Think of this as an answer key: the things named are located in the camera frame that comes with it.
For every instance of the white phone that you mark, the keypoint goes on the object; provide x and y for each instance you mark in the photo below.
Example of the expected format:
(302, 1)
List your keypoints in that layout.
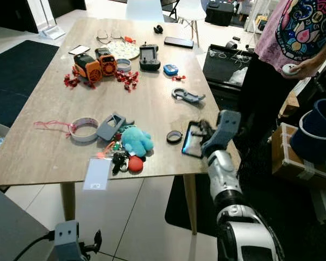
(79, 50)

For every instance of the grey blue carabiner hook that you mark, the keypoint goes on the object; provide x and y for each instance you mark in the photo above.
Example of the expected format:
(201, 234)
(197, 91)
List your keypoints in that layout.
(193, 97)

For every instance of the white patterned plate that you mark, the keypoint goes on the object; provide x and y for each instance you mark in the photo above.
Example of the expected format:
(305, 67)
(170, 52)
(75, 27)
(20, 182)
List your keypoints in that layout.
(126, 50)

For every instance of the small grey tape roll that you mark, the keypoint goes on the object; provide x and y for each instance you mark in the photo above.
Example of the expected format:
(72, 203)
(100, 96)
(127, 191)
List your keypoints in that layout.
(118, 65)

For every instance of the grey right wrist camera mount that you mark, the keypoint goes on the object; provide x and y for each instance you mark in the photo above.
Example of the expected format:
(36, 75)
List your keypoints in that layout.
(225, 128)

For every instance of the white card badge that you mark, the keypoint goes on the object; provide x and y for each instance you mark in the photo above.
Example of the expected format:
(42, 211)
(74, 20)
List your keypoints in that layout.
(96, 175)

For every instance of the blue plush toy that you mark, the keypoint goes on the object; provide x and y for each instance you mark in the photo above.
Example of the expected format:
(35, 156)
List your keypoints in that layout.
(136, 141)

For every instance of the black smartphone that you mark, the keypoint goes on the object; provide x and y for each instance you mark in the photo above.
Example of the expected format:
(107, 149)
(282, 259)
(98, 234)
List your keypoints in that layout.
(193, 145)

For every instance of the black floor rug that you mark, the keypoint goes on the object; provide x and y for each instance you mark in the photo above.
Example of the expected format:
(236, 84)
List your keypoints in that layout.
(22, 76)

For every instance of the small black round object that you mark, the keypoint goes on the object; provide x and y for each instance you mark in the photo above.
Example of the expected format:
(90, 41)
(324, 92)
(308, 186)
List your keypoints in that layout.
(158, 29)

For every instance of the white round puck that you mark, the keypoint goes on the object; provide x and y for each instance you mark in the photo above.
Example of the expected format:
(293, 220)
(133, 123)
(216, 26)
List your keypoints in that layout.
(288, 68)

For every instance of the black case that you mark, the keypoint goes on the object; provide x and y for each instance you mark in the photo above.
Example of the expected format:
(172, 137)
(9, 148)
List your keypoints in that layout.
(219, 12)

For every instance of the black bunch of keys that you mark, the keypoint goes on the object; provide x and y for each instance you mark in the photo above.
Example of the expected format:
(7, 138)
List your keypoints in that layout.
(120, 162)

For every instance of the person in patterned pink shirt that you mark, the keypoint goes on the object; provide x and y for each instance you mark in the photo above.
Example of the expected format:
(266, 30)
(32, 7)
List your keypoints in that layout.
(299, 27)

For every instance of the black open crate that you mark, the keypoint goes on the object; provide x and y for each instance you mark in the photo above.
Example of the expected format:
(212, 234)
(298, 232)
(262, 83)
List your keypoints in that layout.
(217, 65)

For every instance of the red small part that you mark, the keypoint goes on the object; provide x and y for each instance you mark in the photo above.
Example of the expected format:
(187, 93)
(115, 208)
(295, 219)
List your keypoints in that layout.
(179, 78)

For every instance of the light wooden table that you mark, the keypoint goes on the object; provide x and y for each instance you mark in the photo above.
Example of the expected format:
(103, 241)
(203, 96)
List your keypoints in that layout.
(152, 117)

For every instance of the small orange clip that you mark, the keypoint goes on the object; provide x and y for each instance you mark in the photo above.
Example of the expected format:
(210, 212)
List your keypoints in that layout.
(129, 39)

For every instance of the small blue device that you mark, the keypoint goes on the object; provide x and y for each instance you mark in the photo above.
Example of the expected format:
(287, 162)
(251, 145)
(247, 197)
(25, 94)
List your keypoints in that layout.
(170, 69)

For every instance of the grey plastic box frame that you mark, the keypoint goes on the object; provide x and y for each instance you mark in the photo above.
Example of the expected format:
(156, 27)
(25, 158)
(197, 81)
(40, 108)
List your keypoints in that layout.
(103, 131)

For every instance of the dark blue bucket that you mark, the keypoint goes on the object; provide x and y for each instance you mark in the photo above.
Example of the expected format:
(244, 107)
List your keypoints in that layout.
(315, 144)

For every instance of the black rug under table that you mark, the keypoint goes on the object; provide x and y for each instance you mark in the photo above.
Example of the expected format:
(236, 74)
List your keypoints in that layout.
(176, 212)

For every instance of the orange black device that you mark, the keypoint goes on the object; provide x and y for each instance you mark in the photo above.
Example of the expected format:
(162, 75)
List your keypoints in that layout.
(107, 61)
(87, 69)

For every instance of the large white tape roll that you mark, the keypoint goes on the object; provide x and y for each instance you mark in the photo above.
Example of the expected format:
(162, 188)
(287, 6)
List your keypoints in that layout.
(74, 130)

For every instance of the flat black phone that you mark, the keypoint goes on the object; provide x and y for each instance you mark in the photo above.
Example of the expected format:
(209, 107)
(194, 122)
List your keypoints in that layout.
(179, 42)

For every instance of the white plastic bag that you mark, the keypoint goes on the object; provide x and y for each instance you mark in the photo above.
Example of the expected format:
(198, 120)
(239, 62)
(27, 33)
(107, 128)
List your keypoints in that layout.
(238, 76)

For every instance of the taped cardboard box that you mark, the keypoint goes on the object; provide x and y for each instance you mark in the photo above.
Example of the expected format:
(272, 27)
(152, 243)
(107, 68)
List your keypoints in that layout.
(288, 157)

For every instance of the white floor stand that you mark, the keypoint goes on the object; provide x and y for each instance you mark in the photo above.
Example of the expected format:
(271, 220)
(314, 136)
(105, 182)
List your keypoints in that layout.
(53, 32)

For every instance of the grey cabinet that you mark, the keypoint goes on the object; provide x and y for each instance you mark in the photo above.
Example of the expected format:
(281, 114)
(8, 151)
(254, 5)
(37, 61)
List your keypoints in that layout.
(11, 234)

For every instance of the red small parts heap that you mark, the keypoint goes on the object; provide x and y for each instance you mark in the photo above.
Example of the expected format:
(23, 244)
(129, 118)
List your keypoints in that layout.
(127, 79)
(73, 81)

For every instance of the person hand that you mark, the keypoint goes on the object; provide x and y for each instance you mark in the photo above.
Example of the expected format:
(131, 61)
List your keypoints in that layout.
(308, 66)

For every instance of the black handheld controller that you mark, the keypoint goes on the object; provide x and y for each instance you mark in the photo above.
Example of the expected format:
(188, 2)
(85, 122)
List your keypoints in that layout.
(149, 58)

